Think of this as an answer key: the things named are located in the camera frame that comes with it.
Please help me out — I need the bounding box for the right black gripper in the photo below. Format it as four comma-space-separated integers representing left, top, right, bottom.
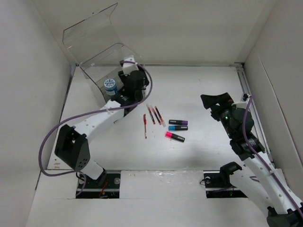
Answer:
201, 93, 237, 139

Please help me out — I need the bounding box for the blue tape jar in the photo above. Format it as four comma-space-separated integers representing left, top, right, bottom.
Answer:
104, 79, 118, 96

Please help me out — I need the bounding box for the purple highlighter marker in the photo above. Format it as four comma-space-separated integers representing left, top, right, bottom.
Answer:
169, 120, 188, 126

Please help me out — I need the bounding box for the blue highlighter marker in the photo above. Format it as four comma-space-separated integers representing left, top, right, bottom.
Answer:
168, 125, 188, 131

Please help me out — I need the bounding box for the pink highlighter marker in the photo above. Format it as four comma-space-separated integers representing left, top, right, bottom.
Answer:
165, 131, 185, 142

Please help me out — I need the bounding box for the clear acrylic drawer organizer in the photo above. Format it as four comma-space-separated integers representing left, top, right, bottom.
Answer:
62, 4, 142, 107

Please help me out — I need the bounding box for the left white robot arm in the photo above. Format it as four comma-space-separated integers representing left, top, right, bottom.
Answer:
54, 70, 149, 188

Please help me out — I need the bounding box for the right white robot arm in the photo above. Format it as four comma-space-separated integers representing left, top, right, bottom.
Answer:
201, 93, 303, 227

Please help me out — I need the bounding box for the red pen white cap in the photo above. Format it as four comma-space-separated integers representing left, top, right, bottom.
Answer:
147, 104, 166, 127

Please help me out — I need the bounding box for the red pen lying apart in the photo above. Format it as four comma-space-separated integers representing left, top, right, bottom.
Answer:
143, 114, 147, 139

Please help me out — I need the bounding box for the red pen right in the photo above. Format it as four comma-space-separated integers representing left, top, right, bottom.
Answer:
155, 106, 165, 127

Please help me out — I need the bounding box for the red pen middle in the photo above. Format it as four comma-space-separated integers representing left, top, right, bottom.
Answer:
150, 106, 162, 125

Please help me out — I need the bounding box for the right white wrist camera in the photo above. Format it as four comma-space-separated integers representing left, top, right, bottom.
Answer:
232, 93, 252, 108

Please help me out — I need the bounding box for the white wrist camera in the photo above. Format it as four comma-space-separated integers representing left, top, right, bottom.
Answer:
120, 55, 139, 76
232, 93, 252, 108

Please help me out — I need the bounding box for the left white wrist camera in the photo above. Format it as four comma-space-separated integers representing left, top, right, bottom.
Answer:
120, 55, 139, 76

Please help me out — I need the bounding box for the right aluminium rail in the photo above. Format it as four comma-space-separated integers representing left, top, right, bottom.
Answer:
229, 63, 275, 165

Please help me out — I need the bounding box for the aluminium rail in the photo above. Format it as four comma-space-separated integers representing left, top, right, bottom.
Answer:
229, 63, 275, 165
80, 170, 244, 199

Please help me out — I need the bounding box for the front aluminium rail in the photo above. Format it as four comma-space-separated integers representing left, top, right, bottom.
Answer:
80, 170, 244, 199

